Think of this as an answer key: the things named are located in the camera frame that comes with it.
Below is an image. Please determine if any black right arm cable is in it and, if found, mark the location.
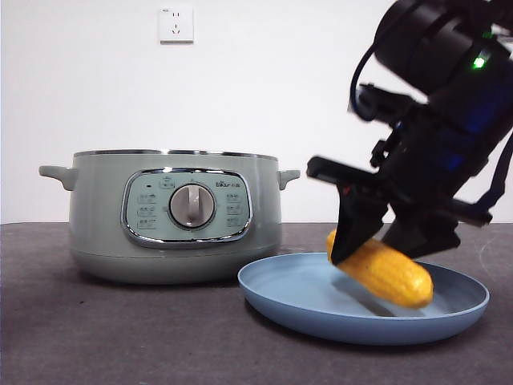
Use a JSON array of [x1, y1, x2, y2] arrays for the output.
[[347, 38, 386, 121]]

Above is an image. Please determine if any white wall socket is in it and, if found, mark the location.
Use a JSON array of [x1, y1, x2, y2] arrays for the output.
[[159, 6, 195, 44]]

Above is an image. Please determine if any yellow corn cob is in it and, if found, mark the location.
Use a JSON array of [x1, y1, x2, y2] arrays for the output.
[[325, 229, 434, 310]]

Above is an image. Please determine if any pale green electric steamer pot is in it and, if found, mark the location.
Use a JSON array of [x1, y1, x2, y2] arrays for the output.
[[38, 148, 301, 286]]

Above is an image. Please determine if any blue round plate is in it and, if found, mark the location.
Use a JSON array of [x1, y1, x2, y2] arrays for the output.
[[237, 251, 491, 347]]

